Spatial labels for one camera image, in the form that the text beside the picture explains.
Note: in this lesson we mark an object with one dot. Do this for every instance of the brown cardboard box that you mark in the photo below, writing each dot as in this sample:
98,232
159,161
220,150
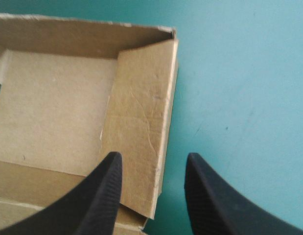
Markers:
75,102

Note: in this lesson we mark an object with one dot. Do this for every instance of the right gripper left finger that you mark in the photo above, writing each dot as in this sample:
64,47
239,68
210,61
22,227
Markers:
92,205

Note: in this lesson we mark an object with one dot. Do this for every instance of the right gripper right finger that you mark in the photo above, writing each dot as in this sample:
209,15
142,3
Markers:
219,208

